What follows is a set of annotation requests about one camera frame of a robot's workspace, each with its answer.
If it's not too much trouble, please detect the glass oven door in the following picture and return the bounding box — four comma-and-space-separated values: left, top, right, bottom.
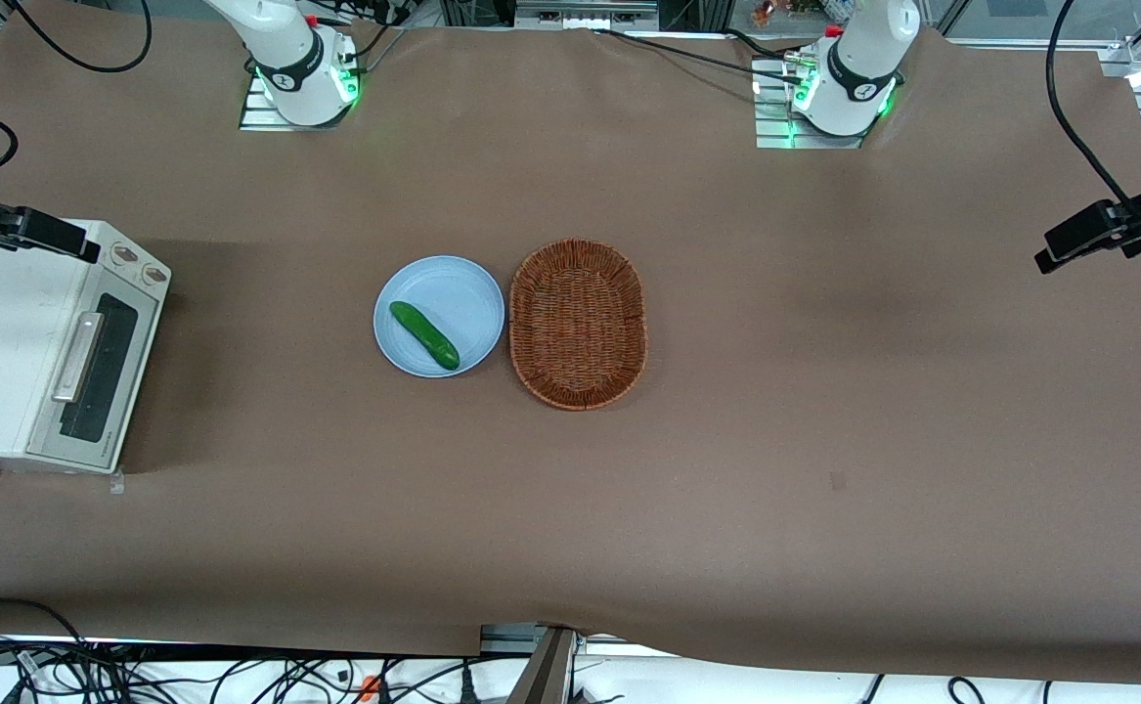
26, 284, 162, 474

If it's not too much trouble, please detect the green cucumber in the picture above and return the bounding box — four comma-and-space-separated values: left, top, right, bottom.
389, 300, 461, 372

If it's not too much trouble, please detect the silver oven door handle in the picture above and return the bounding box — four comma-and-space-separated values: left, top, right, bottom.
51, 311, 107, 405

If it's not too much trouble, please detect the black looping cable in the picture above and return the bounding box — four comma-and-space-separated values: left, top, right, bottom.
5, 0, 154, 75

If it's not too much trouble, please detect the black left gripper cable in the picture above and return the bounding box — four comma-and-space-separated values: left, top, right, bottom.
1046, 0, 1141, 214

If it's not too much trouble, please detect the light blue plate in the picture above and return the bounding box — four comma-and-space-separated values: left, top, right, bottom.
373, 255, 506, 378

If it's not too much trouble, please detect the black cable across table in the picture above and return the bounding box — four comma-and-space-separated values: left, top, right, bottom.
590, 27, 811, 89

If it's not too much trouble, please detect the brown wicker basket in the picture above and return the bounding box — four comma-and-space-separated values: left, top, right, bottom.
508, 239, 649, 412

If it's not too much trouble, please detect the brown paper table cover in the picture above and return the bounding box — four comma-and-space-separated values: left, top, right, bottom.
0, 18, 1141, 685

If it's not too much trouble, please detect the black floor cable arc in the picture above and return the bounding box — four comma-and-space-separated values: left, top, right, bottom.
0, 597, 94, 648

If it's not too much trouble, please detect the aluminium frame post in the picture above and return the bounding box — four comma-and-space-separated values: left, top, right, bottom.
509, 626, 583, 704

